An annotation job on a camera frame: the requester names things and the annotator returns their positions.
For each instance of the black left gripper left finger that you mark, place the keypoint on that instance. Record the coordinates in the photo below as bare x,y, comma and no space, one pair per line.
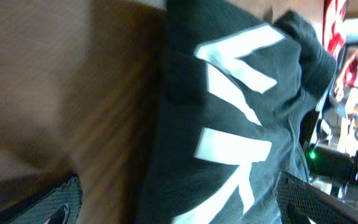
68,194

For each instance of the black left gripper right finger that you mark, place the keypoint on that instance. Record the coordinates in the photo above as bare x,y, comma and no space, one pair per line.
301,203

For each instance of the dark green t-shirt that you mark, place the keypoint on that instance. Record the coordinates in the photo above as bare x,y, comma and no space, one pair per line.
235,91

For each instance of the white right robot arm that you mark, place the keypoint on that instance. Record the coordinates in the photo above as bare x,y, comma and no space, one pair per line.
333,166

